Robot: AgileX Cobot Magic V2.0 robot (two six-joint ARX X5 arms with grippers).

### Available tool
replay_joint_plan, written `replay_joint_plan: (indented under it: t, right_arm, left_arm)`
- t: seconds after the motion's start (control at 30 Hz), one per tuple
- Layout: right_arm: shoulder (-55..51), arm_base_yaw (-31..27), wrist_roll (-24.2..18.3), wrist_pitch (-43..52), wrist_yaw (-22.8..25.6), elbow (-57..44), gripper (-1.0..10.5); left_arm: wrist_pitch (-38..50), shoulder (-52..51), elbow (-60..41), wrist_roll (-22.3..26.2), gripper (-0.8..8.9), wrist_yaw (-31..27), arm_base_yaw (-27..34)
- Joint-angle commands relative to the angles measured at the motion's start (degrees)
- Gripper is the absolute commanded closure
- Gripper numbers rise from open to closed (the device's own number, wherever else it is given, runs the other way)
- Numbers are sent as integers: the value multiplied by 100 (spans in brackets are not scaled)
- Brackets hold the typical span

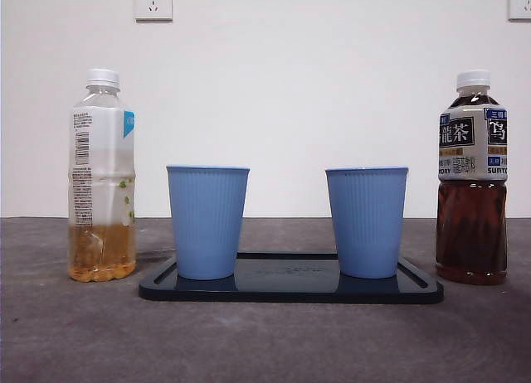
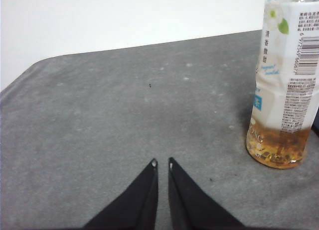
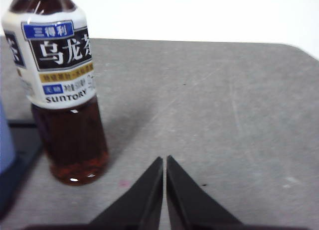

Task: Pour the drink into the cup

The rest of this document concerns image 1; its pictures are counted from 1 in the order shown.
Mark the clear bottle with yellow tea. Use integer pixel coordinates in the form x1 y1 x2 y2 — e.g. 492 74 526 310
67 67 138 283

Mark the dark oolong tea bottle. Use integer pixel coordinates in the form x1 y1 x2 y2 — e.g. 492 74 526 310
435 69 510 286

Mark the blue ribbed cup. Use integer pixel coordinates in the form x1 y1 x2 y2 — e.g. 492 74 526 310
324 165 410 279
165 163 251 281

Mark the dark blue tray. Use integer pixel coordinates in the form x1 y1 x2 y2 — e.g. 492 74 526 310
138 251 445 304

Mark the white wall socket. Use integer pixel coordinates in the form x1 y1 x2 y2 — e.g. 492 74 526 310
134 0 174 22
508 0 531 22

